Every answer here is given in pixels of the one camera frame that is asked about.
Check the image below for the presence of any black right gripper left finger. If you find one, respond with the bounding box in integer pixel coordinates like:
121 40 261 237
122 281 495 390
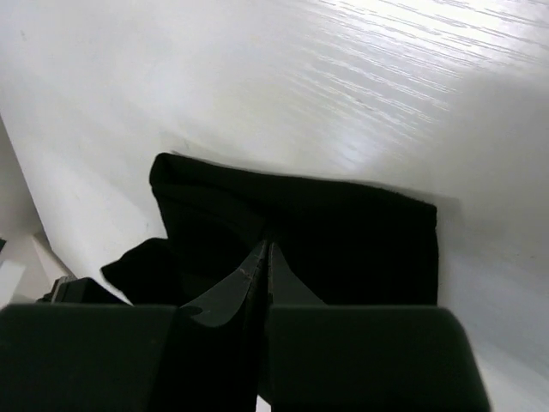
1 242 268 411

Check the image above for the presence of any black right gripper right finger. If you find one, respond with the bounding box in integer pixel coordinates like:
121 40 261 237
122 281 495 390
268 245 491 411

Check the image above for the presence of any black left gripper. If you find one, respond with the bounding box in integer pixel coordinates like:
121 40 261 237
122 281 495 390
40 277 127 306

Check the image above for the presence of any black skirt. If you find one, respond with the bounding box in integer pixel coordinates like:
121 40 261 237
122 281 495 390
102 153 438 306

